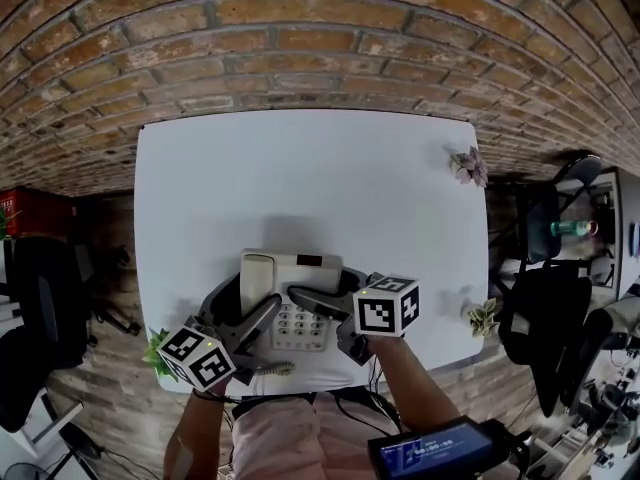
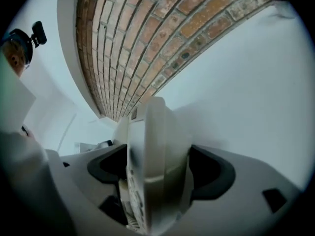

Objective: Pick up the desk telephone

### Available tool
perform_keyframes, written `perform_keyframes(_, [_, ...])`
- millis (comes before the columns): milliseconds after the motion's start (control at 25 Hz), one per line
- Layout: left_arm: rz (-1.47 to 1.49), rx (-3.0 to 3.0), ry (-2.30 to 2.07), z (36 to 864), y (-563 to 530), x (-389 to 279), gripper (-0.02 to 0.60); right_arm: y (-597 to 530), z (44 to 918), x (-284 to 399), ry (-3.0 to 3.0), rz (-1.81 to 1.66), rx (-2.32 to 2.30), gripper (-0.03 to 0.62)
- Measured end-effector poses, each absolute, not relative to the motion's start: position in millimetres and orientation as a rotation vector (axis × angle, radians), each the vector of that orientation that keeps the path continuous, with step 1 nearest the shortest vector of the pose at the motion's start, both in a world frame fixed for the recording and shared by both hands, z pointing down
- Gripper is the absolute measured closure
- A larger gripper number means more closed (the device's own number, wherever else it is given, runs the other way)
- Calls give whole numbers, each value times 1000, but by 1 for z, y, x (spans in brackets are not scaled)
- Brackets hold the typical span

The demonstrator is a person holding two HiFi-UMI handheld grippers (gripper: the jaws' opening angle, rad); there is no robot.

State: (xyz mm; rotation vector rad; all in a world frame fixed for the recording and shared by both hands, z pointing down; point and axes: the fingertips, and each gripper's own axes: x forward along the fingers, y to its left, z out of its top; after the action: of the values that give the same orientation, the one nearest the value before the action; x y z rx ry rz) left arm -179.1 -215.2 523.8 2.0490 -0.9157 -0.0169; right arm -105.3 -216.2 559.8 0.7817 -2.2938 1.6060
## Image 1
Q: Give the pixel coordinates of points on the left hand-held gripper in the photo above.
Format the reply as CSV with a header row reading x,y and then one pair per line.
x,y
197,357

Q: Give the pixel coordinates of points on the black folding chair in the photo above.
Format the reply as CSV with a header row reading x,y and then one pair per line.
x,y
542,218

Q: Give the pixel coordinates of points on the person's right forearm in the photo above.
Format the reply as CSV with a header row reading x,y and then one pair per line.
x,y
410,388

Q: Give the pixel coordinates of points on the purple succulent plant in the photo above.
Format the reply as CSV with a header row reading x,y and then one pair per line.
x,y
470,168

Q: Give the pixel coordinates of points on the person's left forearm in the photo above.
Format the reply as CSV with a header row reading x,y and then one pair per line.
x,y
200,433

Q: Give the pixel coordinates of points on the person's pink trousers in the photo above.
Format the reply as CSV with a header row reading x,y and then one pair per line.
x,y
295,443

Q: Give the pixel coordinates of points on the black wristband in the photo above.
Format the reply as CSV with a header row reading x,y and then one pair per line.
x,y
207,396

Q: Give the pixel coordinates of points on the bright green spiky plant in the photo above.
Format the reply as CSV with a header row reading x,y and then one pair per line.
x,y
159,355

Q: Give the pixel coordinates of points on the pale green succulent plant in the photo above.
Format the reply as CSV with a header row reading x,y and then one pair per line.
x,y
484,318

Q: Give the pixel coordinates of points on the green plastic bottle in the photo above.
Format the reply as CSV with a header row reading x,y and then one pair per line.
x,y
567,228

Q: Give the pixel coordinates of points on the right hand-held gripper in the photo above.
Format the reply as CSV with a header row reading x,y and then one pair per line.
x,y
382,310

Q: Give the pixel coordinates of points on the black mesh office chair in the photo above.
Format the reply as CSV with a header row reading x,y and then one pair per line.
x,y
550,318

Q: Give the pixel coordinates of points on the black wheeled chair base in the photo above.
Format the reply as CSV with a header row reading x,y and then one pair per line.
x,y
117,313

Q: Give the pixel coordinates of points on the white desk telephone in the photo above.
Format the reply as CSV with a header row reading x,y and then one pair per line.
x,y
285,274

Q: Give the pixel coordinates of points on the red plastic crate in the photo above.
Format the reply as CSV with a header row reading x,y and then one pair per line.
x,y
35,213

